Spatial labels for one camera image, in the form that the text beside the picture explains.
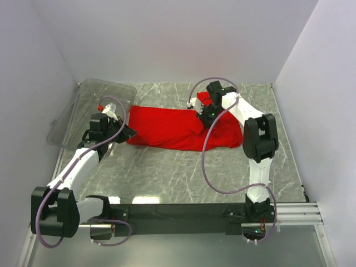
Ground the clear plastic bin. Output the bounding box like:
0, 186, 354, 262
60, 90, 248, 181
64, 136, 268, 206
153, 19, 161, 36
47, 79, 137, 162

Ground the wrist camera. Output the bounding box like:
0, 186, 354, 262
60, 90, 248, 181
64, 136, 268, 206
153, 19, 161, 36
186, 97, 202, 113
97, 102, 118, 120

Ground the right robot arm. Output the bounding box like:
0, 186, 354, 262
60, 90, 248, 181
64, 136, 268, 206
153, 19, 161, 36
187, 78, 279, 222

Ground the black base beam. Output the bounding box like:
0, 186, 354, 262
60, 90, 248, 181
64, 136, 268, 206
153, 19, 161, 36
92, 202, 276, 237

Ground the red t shirt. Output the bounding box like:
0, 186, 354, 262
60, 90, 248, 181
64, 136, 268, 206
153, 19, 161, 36
127, 105, 243, 152

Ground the aluminium rail frame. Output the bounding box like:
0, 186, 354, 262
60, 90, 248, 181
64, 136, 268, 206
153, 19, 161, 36
18, 203, 335, 266

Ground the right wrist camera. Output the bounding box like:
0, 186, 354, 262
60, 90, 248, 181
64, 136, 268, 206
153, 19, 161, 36
186, 97, 202, 113

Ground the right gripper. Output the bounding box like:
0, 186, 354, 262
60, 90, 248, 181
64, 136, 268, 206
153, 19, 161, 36
195, 104, 224, 130

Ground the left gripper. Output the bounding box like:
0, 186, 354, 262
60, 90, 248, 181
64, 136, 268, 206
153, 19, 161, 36
103, 116, 137, 144

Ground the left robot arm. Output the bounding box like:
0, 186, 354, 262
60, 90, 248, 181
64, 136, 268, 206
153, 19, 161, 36
31, 113, 136, 238

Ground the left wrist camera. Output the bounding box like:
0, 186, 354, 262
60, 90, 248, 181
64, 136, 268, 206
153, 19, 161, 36
97, 102, 118, 120

